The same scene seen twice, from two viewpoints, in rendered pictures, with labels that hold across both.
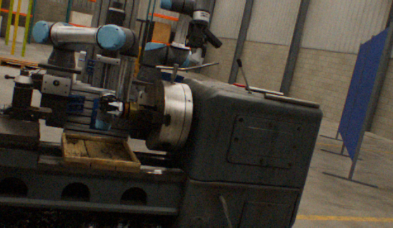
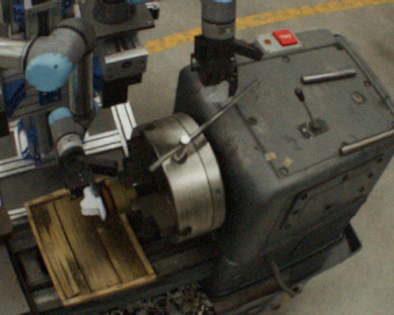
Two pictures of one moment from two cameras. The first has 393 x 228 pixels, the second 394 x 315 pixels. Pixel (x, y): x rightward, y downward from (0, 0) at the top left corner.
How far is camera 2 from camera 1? 147 cm
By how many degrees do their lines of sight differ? 48
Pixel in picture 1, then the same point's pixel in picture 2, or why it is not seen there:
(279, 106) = (359, 160)
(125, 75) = (81, 79)
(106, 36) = (39, 78)
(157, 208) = (184, 280)
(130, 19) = not seen: outside the picture
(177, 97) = (197, 195)
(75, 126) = (21, 111)
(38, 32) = not seen: outside the picture
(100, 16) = not seen: outside the picture
